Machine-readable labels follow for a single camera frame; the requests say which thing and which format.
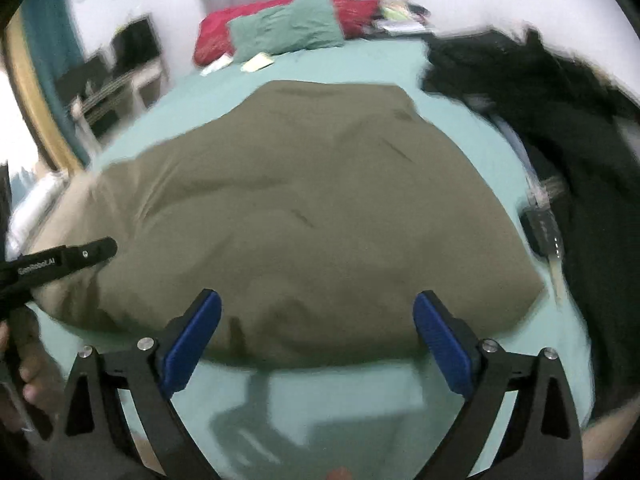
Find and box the olive green hooded jacket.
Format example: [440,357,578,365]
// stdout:
[32,81,544,368]

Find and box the left hand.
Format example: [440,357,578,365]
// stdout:
[1,306,64,425]

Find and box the white cloth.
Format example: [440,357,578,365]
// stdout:
[6,171,70,259]

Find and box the teal bed sheet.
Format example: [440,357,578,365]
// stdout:
[29,37,597,480]

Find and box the white computer desk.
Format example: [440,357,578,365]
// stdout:
[67,55,169,158]

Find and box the black car key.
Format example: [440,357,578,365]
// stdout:
[518,206,564,261]

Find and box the teal curtain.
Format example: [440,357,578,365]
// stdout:
[22,0,89,168]

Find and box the black monitor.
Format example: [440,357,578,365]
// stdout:
[111,15,160,77]

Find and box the black garment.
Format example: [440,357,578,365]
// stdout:
[421,29,639,416]

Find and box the white paper leaflet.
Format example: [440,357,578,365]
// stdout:
[201,53,233,77]

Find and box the yellow-green packet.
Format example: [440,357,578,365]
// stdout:
[241,52,274,74]

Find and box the green pillow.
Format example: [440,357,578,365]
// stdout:
[228,0,345,63]

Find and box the stack of books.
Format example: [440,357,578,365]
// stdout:
[372,0,431,36]

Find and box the red patterned pillow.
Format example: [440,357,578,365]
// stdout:
[192,0,378,67]

